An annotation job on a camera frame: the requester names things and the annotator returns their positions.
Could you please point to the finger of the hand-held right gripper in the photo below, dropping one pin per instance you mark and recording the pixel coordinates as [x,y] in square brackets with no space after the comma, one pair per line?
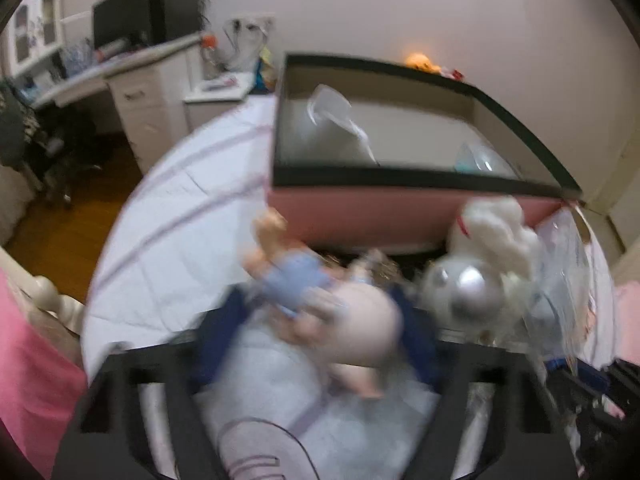
[590,375]

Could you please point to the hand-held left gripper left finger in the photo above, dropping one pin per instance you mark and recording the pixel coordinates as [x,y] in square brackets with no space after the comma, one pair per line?
[217,340]

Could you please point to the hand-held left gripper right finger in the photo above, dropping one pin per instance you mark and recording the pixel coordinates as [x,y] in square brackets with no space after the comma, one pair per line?
[420,345]

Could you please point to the pale pink round toy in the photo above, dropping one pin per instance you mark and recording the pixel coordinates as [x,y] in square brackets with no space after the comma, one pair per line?
[365,325]

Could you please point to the small baby doll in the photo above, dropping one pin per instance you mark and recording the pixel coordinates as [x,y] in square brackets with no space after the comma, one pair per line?
[295,275]

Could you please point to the pink box with black rim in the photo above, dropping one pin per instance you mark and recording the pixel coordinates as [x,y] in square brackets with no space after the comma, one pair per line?
[350,210]

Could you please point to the pink fabric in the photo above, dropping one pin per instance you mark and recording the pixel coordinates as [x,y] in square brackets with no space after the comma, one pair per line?
[629,320]

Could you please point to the black glittery case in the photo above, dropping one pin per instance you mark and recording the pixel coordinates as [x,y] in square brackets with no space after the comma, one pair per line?
[380,262]

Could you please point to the clear plastic bag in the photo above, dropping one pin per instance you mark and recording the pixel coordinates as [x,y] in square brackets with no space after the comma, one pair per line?
[565,280]

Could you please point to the clear heart acrylic plaque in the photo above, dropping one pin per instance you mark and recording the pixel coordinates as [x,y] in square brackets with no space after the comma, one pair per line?
[260,435]

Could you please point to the white plush toy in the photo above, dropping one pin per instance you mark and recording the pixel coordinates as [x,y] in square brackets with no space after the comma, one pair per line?
[500,230]

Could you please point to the pink blanket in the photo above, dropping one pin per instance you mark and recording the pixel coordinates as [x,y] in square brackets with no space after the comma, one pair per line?
[35,385]

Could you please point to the bluish clear plastic packet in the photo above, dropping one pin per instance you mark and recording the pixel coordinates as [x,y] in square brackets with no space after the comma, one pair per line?
[482,162]

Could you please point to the white nightstand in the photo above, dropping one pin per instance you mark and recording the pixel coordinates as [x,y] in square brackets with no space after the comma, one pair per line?
[215,97]

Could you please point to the black office chair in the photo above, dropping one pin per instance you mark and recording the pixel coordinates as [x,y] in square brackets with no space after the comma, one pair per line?
[60,155]

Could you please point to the white desk with drawers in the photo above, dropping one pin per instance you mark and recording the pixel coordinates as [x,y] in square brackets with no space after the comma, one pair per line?
[145,100]

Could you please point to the clear plastic cup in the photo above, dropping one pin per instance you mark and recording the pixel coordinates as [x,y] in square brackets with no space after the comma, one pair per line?
[330,102]

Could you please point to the blue yellow snack bag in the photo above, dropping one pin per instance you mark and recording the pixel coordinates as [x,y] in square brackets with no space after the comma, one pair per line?
[265,70]

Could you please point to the orange octopus plush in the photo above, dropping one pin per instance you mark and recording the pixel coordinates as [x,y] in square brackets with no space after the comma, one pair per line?
[419,61]

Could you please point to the bottle with orange cap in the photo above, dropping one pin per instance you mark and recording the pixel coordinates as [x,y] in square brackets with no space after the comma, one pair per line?
[209,55]

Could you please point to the grey patterned jacket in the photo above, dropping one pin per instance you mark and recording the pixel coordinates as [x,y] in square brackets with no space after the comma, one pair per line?
[12,125]

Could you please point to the black speaker tower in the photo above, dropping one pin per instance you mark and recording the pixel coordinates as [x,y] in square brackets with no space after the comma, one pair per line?
[175,7]

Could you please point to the black computer monitor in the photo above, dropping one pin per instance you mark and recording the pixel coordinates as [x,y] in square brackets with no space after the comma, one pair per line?
[122,15]

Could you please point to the white hutch cabinet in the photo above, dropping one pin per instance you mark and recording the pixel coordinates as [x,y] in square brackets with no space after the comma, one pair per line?
[35,30]

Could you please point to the white bed frame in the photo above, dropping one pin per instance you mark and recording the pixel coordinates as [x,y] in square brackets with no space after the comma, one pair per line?
[45,290]

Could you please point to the white wall outlet strip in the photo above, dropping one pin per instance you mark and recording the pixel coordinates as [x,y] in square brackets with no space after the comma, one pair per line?
[260,19]

